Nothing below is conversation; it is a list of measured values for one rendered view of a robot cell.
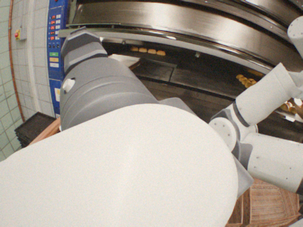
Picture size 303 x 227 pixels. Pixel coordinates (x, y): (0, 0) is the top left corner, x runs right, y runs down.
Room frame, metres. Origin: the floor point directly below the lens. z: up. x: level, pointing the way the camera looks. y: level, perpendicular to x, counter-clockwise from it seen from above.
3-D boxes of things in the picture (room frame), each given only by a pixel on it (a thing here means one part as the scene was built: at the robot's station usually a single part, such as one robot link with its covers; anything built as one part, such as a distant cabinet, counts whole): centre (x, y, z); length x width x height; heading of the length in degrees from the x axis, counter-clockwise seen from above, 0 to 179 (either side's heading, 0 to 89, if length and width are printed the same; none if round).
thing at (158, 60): (1.41, 0.12, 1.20); 0.55 x 0.36 x 0.03; 83
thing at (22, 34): (0.88, 1.14, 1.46); 0.10 x 0.07 x 0.10; 83
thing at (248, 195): (0.39, -0.94, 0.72); 0.56 x 0.49 x 0.28; 83
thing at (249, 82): (1.10, -0.98, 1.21); 0.61 x 0.48 x 0.06; 173
